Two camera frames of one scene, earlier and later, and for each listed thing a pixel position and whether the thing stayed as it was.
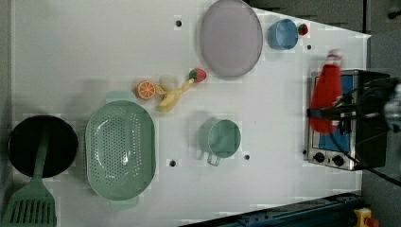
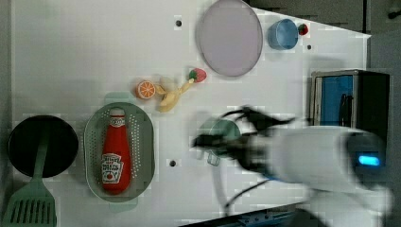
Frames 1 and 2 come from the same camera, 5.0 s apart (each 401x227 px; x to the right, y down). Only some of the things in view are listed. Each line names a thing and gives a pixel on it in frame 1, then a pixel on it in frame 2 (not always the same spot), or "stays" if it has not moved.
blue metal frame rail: x=336 y=211 stays
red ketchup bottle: x=326 y=90 → x=116 y=165
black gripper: x=372 y=96 → x=250 y=152
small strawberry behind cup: x=303 y=28 stays
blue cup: x=282 y=34 stays
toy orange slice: x=146 y=89 stays
